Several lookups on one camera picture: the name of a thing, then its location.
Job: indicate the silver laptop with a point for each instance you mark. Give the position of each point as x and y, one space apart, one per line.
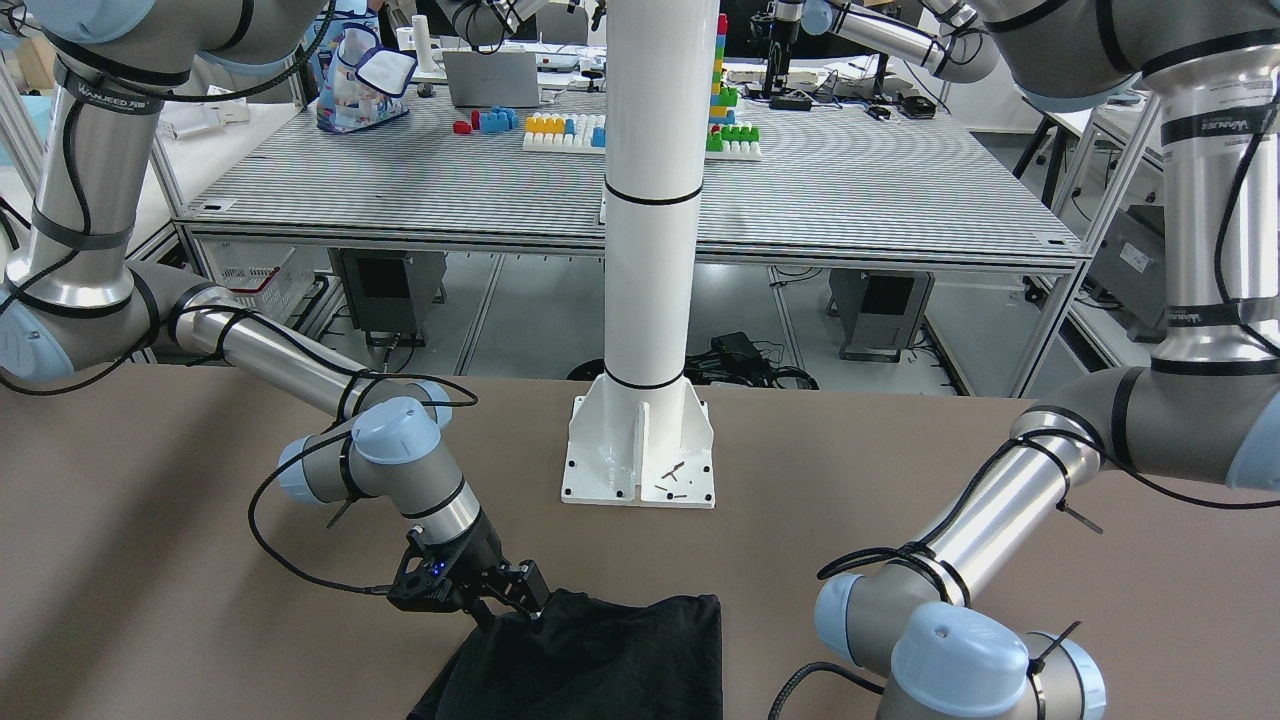
501 79

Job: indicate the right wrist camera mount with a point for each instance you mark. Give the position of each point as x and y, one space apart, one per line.
423 580

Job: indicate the grey control box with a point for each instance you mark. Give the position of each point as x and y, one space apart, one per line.
389 292
880 311

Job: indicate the white plastic basket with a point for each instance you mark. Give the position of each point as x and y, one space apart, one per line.
269 277

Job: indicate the black t-shirt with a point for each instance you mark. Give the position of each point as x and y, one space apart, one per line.
587 659

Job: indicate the blue white plastic bag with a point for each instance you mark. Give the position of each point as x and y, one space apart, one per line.
361 81

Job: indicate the aluminium frame striped table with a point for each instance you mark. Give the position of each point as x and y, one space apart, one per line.
833 188

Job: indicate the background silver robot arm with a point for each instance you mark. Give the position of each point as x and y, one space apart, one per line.
890 35

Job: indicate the white block baseplate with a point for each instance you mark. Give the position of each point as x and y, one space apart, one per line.
559 132
734 142

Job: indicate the white mounting pillar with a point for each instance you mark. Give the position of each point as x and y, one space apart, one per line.
641 436

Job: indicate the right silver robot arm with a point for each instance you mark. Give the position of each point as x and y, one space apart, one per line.
72 300

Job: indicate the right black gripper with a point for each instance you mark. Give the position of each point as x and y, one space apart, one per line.
484 557

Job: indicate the blue toy block pile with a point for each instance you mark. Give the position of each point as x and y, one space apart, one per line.
488 122

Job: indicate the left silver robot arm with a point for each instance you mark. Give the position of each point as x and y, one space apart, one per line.
1205 408

